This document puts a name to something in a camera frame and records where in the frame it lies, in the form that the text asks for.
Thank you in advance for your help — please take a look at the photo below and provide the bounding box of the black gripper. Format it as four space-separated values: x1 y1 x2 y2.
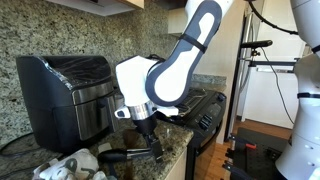
133 115 163 163

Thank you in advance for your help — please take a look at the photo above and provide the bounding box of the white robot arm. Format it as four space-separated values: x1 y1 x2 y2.
115 0 234 162

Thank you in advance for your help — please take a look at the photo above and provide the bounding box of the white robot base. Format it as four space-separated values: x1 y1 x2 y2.
275 0 320 180

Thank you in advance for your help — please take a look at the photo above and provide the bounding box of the wooden spatula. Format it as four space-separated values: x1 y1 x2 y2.
123 129 139 180

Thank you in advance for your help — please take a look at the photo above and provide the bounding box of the grey silicone spatula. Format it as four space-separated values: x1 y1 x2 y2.
98 143 112 153

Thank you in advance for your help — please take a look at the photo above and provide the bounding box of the black stove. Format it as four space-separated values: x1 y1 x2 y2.
157 88 227 180

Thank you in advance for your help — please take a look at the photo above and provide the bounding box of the patterned kitchen towel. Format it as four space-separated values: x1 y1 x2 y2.
32 148 117 180

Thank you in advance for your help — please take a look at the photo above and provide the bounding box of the black air fryer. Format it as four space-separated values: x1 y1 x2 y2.
16 55 118 153

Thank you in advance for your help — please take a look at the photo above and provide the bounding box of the black camera on stand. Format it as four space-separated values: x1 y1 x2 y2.
239 39 303 73

